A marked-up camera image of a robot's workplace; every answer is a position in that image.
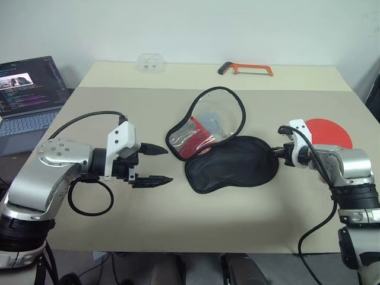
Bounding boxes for open laptop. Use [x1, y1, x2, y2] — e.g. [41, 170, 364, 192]
[0, 55, 71, 157]

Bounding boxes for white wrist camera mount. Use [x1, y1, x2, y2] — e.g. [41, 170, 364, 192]
[104, 121, 142, 181]
[289, 118, 313, 169]

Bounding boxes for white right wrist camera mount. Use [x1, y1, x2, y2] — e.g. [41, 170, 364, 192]
[289, 118, 313, 169]

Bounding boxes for black furniture piece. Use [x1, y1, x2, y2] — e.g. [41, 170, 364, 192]
[365, 64, 380, 123]

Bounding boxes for black and red paddle case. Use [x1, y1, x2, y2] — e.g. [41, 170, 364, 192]
[165, 86, 280, 195]

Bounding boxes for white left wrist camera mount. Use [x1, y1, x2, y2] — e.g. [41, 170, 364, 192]
[104, 121, 142, 181]

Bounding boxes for red table tennis paddle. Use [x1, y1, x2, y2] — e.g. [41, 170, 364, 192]
[305, 118, 354, 150]

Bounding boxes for dark rounded shape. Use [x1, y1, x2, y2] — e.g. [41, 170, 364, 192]
[220, 252, 268, 285]

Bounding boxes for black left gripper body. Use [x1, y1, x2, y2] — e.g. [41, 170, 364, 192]
[112, 150, 140, 186]

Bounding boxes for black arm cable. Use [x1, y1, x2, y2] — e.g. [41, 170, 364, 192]
[277, 125, 339, 285]
[47, 110, 129, 216]

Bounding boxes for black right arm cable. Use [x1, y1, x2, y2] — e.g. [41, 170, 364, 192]
[277, 125, 339, 285]

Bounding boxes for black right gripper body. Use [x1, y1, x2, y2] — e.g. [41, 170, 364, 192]
[283, 141, 298, 168]

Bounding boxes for black robot torso cable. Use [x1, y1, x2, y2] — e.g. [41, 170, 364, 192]
[34, 242, 61, 285]

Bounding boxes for orange hacksaw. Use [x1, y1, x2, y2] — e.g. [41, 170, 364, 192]
[217, 61, 275, 78]

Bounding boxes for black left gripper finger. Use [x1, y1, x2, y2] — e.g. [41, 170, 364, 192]
[132, 175, 174, 190]
[140, 142, 169, 157]

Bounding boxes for clear plastic container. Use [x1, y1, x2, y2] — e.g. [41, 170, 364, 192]
[136, 53, 167, 74]

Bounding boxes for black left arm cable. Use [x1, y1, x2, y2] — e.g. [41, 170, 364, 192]
[47, 110, 129, 216]

